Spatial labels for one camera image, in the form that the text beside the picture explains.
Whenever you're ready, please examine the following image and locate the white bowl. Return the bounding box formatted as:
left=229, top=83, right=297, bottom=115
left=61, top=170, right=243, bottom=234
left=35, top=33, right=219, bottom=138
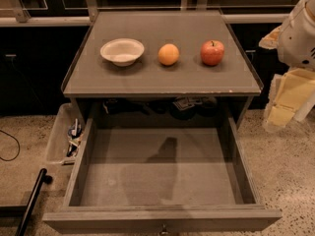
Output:
left=100, top=38, right=145, bottom=67

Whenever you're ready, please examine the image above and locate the clutter inside plastic bin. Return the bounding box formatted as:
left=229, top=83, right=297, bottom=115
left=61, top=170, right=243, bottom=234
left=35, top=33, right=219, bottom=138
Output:
left=66, top=119, right=83, bottom=157

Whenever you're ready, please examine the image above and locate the black bar handle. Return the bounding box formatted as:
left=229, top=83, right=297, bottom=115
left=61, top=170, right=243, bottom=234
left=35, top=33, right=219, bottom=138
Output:
left=15, top=168, right=52, bottom=236

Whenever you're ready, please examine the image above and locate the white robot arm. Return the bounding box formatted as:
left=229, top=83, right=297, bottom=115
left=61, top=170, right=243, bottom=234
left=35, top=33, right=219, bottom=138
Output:
left=259, top=0, right=315, bottom=132

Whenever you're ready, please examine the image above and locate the open grey top drawer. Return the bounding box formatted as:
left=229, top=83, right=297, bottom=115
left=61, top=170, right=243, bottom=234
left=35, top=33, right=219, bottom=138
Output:
left=43, top=106, right=282, bottom=234

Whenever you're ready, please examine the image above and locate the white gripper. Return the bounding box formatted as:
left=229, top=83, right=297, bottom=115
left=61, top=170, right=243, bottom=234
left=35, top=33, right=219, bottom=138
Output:
left=259, top=0, right=315, bottom=132

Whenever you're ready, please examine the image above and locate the grey cabinet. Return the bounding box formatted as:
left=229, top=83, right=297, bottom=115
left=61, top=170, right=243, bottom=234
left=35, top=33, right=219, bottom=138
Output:
left=60, top=10, right=264, bottom=130

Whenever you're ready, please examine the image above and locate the red apple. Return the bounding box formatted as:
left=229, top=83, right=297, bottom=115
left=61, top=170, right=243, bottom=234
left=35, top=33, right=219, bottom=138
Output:
left=200, top=40, right=224, bottom=66

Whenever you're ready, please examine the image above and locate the metal railing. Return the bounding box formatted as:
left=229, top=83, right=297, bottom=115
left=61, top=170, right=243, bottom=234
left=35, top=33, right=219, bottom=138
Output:
left=1, top=0, right=299, bottom=26

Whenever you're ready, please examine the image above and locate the orange fruit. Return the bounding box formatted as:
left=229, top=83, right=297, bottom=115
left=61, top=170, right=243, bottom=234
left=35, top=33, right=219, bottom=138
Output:
left=157, top=43, right=179, bottom=66

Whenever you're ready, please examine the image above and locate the black cable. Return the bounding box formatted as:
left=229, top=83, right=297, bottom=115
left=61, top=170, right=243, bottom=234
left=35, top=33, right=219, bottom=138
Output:
left=0, top=129, right=21, bottom=162

